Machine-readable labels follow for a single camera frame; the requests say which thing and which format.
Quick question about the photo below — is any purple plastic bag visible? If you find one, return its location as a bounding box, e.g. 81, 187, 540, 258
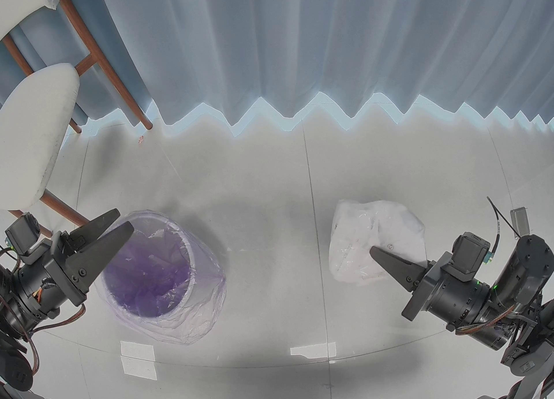
100, 210, 228, 346

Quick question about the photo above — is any white plastic wrapper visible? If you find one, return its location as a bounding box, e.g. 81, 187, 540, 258
328, 199, 428, 287

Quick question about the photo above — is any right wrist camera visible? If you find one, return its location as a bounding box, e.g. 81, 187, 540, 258
451, 235, 496, 283

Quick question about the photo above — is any white trash bin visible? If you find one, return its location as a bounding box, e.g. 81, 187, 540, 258
102, 211, 197, 318

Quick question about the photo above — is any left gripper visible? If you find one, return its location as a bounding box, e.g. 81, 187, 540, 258
16, 209, 136, 316

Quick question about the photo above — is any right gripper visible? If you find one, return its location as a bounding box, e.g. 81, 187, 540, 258
369, 246, 495, 334

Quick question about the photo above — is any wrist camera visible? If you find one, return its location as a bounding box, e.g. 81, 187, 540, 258
4, 212, 44, 255
451, 235, 496, 283

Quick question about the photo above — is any white padded wooden chair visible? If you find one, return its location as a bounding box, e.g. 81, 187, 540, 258
0, 0, 153, 233

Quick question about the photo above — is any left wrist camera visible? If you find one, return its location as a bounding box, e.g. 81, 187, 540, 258
4, 212, 44, 255

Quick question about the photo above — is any pale blue curtain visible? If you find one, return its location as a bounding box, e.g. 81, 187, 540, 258
0, 0, 554, 138

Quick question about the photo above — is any black cable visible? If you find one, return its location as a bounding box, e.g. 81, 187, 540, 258
487, 196, 522, 255

